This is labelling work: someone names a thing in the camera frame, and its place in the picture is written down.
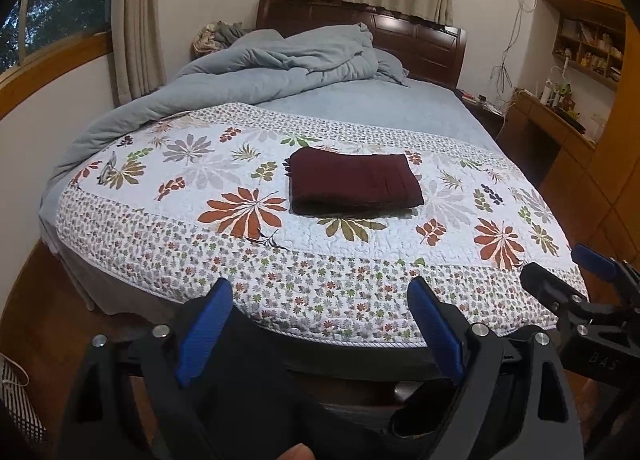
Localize maroon pants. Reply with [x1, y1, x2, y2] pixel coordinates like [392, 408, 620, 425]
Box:
[288, 148, 424, 216]

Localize orange wooden wardrobe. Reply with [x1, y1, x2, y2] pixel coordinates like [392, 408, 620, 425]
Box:
[540, 0, 639, 266]

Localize wooden desk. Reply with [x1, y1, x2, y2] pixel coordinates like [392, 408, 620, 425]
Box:
[497, 89, 594, 201]

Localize floral quilted bedspread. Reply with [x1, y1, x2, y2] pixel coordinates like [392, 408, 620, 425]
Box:
[55, 103, 585, 347]

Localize striped black white bag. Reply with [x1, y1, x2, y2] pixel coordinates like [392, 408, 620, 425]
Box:
[1, 354, 47, 445]

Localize grey-blue bed sheet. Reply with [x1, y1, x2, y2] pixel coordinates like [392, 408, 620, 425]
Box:
[259, 79, 498, 151]

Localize grey-blue comforter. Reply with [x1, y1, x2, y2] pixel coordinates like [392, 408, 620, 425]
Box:
[39, 23, 408, 255]

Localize beige side curtain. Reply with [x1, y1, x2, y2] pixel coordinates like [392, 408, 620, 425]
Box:
[111, 0, 166, 104]

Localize dark wooden headboard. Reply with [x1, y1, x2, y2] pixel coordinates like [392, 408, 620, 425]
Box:
[256, 0, 466, 90]

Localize crumpled clothes pile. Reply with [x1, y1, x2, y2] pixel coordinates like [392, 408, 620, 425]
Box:
[191, 21, 250, 59]

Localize wooden framed window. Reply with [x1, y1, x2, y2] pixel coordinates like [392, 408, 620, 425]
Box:
[1, 0, 111, 116]

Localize wooden wall shelf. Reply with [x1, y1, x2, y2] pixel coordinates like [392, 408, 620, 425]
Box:
[552, 16, 626, 91]

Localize white hanging cable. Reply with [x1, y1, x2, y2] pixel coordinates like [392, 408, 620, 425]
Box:
[488, 0, 539, 111]

